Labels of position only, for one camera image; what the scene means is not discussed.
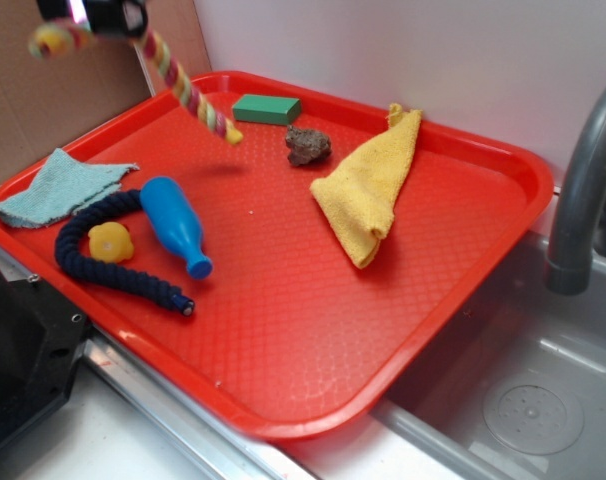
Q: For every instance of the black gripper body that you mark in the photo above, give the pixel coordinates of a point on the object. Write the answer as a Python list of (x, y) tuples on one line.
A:
[(111, 18)]

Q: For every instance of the blue plastic bowling pin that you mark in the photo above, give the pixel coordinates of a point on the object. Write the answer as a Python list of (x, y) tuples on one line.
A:
[(176, 224)]

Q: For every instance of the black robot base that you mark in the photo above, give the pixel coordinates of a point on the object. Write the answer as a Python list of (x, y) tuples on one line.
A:
[(42, 336)]

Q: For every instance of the brown cardboard panel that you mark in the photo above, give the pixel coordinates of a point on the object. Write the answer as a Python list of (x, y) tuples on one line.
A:
[(45, 104)]

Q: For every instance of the light blue cloth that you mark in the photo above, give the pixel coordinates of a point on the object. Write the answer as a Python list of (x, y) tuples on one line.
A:
[(61, 188)]

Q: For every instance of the green rectangular block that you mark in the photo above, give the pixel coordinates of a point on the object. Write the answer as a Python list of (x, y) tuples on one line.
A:
[(265, 109)]

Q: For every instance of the brown rock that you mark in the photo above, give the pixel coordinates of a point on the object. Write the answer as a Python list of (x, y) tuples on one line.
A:
[(306, 146)]

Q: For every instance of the yellow rubber duck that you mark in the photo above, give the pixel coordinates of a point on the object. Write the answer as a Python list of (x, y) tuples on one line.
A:
[(110, 242)]

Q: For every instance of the yellow folded cloth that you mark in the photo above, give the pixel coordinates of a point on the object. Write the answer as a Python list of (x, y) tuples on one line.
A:
[(358, 198)]

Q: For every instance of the red plastic tray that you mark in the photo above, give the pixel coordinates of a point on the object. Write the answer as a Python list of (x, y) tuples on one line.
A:
[(289, 339)]

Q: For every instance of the grey faucet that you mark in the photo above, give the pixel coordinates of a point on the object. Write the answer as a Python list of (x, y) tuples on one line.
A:
[(579, 225)]

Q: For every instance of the grey sink basin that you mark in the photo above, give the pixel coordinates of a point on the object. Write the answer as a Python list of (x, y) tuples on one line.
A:
[(514, 385)]

